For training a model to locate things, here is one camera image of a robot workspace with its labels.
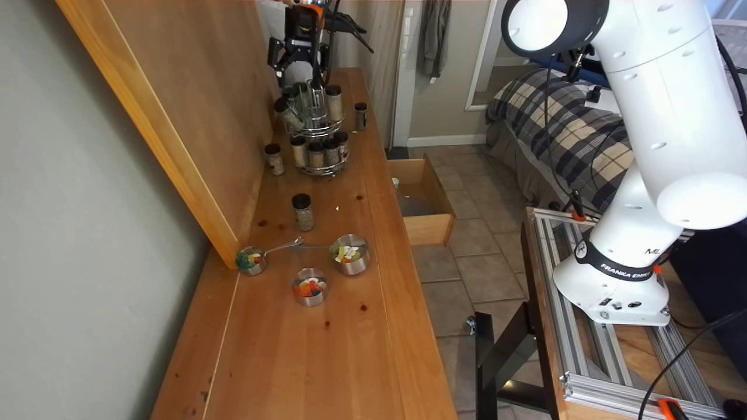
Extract chrome wire spice rack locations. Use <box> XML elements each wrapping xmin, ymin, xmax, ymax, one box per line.
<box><xmin>268</xmin><ymin>76</ymin><xmax>352</xmax><ymax>181</ymax></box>

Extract black metal stand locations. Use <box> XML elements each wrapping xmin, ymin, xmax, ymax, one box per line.
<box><xmin>472</xmin><ymin>298</ymin><xmax>562</xmax><ymax>420</ymax></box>

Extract open pine drawer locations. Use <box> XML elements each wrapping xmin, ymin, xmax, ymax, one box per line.
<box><xmin>384</xmin><ymin>155</ymin><xmax>455</xmax><ymax>250</ymax></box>

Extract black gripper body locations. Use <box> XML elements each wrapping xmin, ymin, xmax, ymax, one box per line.
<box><xmin>277</xmin><ymin>2</ymin><xmax>332</xmax><ymax>60</ymax></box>

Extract black red clamp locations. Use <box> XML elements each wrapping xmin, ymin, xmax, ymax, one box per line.
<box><xmin>565</xmin><ymin>188</ymin><xmax>596</xmax><ymax>228</ymax></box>

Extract dark blue furniture piece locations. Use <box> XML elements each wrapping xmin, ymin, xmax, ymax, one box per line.
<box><xmin>667</xmin><ymin>219</ymin><xmax>747</xmax><ymax>383</ymax></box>

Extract thin black floor cable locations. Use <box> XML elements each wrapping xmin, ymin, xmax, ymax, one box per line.
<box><xmin>635</xmin><ymin>306</ymin><xmax>747</xmax><ymax>420</ymax></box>

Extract pine wood dresser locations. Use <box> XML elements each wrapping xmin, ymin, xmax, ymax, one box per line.
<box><xmin>150</xmin><ymin>65</ymin><xmax>462</xmax><ymax>420</ymax></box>

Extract black cable bundle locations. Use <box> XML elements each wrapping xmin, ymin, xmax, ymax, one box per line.
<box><xmin>330</xmin><ymin>0</ymin><xmax>375</xmax><ymax>57</ymax></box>

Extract beige curtain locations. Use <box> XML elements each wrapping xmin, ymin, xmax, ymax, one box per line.
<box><xmin>334</xmin><ymin>0</ymin><xmax>405</xmax><ymax>149</ymax></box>

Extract steel cup with orange bits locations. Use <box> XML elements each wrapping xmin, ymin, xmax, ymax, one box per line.
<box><xmin>291</xmin><ymin>265</ymin><xmax>332</xmax><ymax>310</ymax></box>

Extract orange clamp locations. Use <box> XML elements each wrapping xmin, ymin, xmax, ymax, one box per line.
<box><xmin>655</xmin><ymin>396</ymin><xmax>686</xmax><ymax>420</ymax></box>

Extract aluminium extrusion frame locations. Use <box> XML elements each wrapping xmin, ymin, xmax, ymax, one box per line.
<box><xmin>522</xmin><ymin>206</ymin><xmax>730</xmax><ymax>420</ymax></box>

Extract white framed mirror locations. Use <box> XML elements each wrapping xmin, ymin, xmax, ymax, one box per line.
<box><xmin>465</xmin><ymin>0</ymin><xmax>515</xmax><ymax>113</ymax></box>

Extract glass bowl with vegetables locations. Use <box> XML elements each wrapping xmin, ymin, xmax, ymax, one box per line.
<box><xmin>327</xmin><ymin>232</ymin><xmax>373</xmax><ymax>277</ymax></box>

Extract hanging grey garment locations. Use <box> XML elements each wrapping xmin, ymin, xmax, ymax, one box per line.
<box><xmin>417</xmin><ymin>0</ymin><xmax>453</xmax><ymax>86</ymax></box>

